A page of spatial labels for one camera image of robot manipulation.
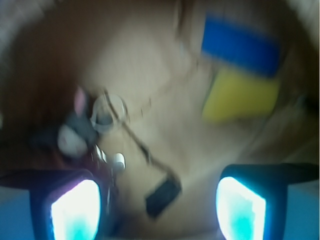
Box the grey plush donkey toy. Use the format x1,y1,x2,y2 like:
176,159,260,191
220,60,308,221
32,86,100,161

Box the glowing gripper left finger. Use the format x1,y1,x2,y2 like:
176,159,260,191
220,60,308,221
0,169,102,240

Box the blue sponge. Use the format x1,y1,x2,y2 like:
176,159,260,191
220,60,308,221
200,15,281,77

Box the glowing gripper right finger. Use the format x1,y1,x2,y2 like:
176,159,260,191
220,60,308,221
215,163,320,240

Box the brown paper bag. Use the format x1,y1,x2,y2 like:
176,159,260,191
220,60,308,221
0,0,320,240

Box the white loop cord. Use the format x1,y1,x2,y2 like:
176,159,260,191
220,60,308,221
90,94,128,133

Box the silver keys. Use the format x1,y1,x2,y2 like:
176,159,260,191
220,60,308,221
88,144,126,216

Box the yellow sponge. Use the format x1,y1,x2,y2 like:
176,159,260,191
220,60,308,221
201,68,281,124

